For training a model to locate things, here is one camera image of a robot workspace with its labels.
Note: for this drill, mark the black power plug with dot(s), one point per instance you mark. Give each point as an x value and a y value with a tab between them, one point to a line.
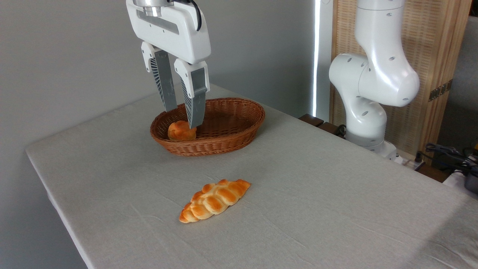
419	157

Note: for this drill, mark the white vertical window frame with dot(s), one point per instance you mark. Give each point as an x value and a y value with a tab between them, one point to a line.
320	56

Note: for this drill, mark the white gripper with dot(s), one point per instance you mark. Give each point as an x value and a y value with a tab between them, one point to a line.
175	37

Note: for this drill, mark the beige tablecloth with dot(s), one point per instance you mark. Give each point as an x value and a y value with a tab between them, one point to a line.
298	205

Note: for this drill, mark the dark brown wooden block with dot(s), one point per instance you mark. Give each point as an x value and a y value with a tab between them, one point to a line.
328	128
311	120

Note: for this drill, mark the brown oval wicker basket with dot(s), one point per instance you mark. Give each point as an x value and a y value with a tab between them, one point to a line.
231	130

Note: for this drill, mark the long braided bread loaf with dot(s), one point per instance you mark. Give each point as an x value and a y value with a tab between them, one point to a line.
213	201

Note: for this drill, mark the metal screen hinge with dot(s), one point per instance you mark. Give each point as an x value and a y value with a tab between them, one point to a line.
440	90

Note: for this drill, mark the round knotted bread roll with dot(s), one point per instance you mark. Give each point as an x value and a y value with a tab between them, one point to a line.
179	131

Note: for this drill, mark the wooden folding screen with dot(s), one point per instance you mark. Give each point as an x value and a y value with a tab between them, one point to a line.
433	45

